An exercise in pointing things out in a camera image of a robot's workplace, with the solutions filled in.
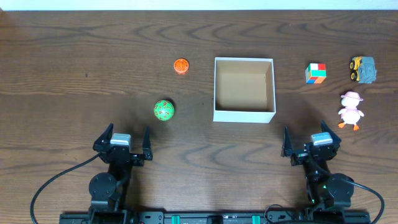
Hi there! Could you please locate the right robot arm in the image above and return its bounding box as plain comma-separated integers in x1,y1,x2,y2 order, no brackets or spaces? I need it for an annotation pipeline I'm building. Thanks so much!
281,121,354,221

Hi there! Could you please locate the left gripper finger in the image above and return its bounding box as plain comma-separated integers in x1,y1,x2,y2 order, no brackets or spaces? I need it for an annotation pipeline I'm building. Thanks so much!
93,123,114,152
142,128,153,161

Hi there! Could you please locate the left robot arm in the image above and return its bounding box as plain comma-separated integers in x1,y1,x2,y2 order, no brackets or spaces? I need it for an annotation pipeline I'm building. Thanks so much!
88,124,153,224

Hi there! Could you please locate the grey yellow toy truck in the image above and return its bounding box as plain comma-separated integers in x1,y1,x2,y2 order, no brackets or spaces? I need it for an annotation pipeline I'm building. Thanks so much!
349,56,377,84

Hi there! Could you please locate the green number ball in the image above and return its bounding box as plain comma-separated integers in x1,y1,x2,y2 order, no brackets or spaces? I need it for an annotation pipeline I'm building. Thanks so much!
154,100,175,121

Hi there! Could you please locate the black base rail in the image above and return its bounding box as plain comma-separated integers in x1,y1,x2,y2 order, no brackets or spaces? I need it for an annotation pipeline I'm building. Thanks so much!
59,210,371,224

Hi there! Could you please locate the orange round gear toy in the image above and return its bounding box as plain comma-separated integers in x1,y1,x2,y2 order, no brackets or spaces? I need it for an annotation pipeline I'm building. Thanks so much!
174,58,190,75

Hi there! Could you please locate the pink duck toy with hat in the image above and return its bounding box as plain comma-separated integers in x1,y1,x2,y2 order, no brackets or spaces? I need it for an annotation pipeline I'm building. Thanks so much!
338,91,364,131

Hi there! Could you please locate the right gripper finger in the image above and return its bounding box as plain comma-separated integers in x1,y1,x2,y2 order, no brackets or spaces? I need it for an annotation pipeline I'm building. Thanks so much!
320,120,341,145
281,126,293,157

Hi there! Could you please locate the left black cable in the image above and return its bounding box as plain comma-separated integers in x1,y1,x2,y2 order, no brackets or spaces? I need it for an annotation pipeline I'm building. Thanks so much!
29,152,102,224

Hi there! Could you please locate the colourful puzzle cube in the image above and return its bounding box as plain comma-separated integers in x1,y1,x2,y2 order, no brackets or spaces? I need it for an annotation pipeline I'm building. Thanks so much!
305,63,327,84

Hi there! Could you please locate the white cardboard box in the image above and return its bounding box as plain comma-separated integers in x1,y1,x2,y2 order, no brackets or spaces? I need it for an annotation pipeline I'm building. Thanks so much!
213,57,276,123

